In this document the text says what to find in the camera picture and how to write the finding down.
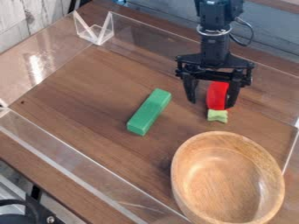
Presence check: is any oval wooden bowl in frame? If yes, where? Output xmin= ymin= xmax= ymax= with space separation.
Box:
xmin=170 ymin=131 xmax=285 ymax=224

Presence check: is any clear acrylic front wall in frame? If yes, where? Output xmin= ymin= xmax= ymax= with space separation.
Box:
xmin=0 ymin=108 xmax=190 ymax=224

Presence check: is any clear acrylic back wall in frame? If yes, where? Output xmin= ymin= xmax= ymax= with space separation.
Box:
xmin=102 ymin=12 xmax=299 ymax=128

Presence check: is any black clamp with bolt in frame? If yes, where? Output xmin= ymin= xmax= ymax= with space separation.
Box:
xmin=23 ymin=196 xmax=65 ymax=224

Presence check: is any red plush toy green stem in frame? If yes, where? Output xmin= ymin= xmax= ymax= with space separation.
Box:
xmin=205 ymin=81 xmax=229 ymax=123

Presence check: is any green rectangular block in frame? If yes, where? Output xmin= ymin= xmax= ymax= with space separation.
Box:
xmin=125 ymin=88 xmax=172 ymax=136

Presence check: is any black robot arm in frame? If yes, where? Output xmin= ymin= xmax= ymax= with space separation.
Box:
xmin=174 ymin=0 xmax=254 ymax=110

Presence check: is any clear acrylic wall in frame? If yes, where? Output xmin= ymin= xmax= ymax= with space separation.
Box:
xmin=0 ymin=108 xmax=190 ymax=224
xmin=102 ymin=12 xmax=299 ymax=128

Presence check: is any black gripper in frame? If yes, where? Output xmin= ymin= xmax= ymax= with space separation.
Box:
xmin=174 ymin=53 xmax=254 ymax=109

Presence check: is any black cable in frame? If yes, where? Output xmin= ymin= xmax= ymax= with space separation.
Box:
xmin=0 ymin=199 xmax=38 ymax=224

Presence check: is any clear acrylic corner bracket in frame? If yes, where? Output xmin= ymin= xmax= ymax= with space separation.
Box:
xmin=71 ymin=11 xmax=114 ymax=46

